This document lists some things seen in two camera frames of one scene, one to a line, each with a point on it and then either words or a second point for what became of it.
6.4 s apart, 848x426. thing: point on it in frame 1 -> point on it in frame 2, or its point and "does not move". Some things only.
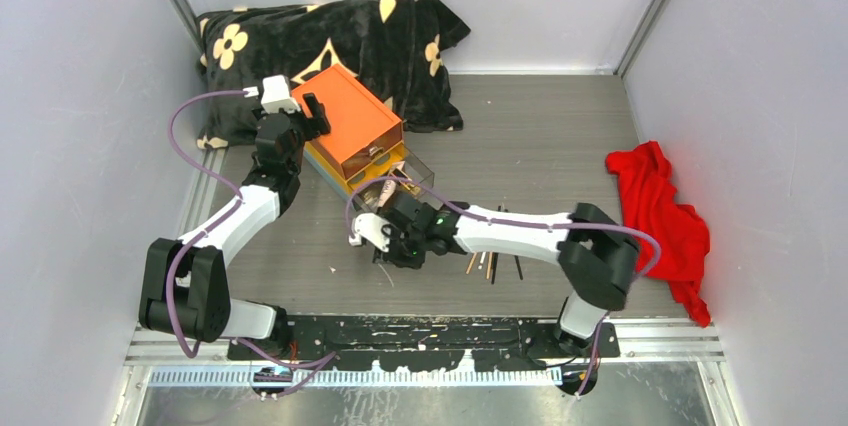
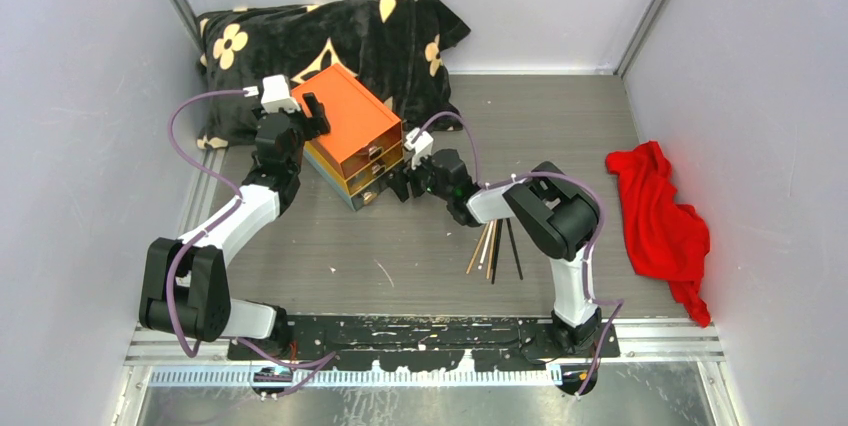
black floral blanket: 395,45 does not move
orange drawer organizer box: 366,135 does not move
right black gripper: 393,255 -> 400,179
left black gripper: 316,127 does not move
